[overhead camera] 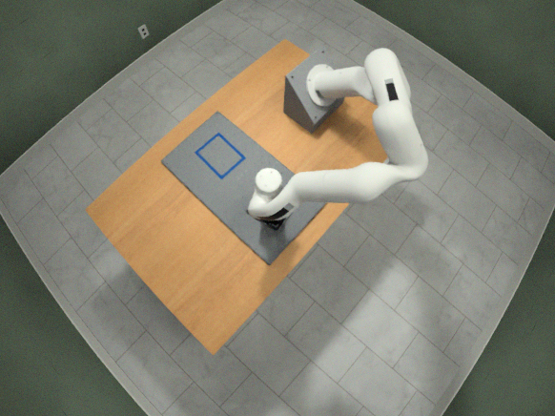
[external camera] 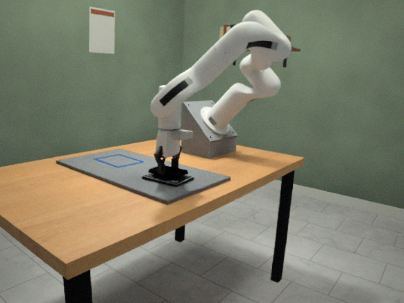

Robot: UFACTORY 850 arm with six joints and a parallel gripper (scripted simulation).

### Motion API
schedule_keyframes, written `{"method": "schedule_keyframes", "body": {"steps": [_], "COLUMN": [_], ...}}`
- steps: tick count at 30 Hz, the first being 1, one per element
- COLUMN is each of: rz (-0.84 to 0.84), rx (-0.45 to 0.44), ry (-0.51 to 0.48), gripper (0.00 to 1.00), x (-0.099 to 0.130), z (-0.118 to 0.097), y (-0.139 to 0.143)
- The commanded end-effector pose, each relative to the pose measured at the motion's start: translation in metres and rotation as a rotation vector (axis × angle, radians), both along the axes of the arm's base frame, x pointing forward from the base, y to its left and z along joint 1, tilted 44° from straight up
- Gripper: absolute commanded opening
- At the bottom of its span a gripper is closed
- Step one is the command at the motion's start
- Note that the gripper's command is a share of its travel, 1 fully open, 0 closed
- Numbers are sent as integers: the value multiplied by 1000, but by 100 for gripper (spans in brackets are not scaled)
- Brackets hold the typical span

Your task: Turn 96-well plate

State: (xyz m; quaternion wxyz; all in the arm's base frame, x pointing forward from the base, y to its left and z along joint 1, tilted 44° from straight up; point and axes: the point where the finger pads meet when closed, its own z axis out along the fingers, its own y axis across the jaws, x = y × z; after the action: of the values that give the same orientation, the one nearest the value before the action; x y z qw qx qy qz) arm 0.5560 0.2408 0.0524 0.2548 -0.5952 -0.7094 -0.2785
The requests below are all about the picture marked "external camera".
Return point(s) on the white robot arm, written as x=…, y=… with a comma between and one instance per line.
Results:
x=267, y=44

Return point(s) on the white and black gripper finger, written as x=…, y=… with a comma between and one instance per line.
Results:
x=161, y=165
x=175, y=159

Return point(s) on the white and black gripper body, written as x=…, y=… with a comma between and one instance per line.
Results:
x=170, y=147

